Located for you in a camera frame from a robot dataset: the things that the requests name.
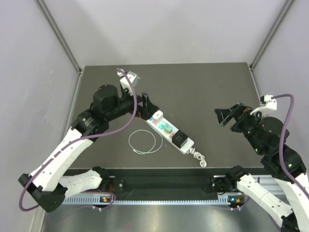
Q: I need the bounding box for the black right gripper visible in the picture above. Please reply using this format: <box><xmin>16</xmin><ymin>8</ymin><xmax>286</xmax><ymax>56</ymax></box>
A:
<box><xmin>214</xmin><ymin>101</ymin><xmax>265</xmax><ymax>154</ymax></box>

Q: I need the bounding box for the white cube charger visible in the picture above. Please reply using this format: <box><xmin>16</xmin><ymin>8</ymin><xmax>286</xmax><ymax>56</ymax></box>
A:
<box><xmin>152</xmin><ymin>110</ymin><xmax>163</xmax><ymax>121</ymax></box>

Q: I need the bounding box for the teal plug adapter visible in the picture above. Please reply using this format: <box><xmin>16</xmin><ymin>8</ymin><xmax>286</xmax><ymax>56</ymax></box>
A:
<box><xmin>159</xmin><ymin>123</ymin><xmax>172</xmax><ymax>134</ymax></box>

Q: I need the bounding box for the white multicolour power strip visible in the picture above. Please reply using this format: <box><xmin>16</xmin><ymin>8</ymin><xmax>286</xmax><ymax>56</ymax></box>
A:
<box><xmin>146</xmin><ymin>118</ymin><xmax>195</xmax><ymax>154</ymax></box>

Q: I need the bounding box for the thin teal white cable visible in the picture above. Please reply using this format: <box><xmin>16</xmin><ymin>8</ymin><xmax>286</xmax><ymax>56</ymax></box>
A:
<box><xmin>128</xmin><ymin>130</ymin><xmax>164</xmax><ymax>155</ymax></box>

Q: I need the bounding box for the black power plug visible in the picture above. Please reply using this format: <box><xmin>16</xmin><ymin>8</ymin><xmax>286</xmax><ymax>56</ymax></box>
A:
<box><xmin>172</xmin><ymin>130</ymin><xmax>188</xmax><ymax>148</ymax></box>

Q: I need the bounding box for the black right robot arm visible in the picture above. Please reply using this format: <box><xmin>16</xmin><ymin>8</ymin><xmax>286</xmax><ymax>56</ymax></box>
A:
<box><xmin>214</xmin><ymin>100</ymin><xmax>309</xmax><ymax>232</ymax></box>

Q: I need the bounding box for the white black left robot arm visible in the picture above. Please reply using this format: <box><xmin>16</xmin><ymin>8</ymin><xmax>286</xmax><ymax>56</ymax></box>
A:
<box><xmin>18</xmin><ymin>85</ymin><xmax>159</xmax><ymax>212</ymax></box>

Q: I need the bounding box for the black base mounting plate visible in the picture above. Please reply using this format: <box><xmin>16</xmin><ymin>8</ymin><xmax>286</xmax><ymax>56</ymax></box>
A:
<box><xmin>92</xmin><ymin>167</ymin><xmax>236</xmax><ymax>193</ymax></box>

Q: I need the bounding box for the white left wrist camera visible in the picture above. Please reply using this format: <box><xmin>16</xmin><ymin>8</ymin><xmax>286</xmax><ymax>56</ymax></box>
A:
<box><xmin>117</xmin><ymin>69</ymin><xmax>140</xmax><ymax>95</ymax></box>

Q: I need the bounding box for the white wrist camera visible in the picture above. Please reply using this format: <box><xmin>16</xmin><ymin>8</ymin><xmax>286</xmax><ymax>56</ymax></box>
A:
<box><xmin>117</xmin><ymin>69</ymin><xmax>140</xmax><ymax>95</ymax></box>
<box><xmin>250</xmin><ymin>94</ymin><xmax>277</xmax><ymax>116</ymax></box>

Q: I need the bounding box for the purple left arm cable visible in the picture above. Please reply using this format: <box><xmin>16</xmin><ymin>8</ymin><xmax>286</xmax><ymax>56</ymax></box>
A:
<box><xmin>18</xmin><ymin>68</ymin><xmax>139</xmax><ymax>212</ymax></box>

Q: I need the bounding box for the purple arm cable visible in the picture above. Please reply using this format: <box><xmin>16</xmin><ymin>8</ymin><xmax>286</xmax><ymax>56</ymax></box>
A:
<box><xmin>271</xmin><ymin>93</ymin><xmax>309</xmax><ymax>191</ymax></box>
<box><xmin>18</xmin><ymin>68</ymin><xmax>139</xmax><ymax>212</ymax></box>

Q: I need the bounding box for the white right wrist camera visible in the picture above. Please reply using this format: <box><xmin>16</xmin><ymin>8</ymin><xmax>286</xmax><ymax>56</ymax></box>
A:
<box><xmin>250</xmin><ymin>94</ymin><xmax>277</xmax><ymax>116</ymax></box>

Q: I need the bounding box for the white coiled power cord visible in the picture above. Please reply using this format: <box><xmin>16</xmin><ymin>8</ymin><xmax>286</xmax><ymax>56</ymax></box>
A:
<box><xmin>187</xmin><ymin>148</ymin><xmax>209</xmax><ymax>168</ymax></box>

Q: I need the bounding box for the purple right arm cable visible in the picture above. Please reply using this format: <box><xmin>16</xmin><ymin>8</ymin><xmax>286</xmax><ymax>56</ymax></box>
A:
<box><xmin>271</xmin><ymin>93</ymin><xmax>309</xmax><ymax>191</ymax></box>

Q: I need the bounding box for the grey slotted cable duct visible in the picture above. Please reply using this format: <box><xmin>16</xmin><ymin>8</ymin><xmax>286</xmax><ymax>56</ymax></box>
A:
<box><xmin>61</xmin><ymin>193</ymin><xmax>244</xmax><ymax>205</ymax></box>

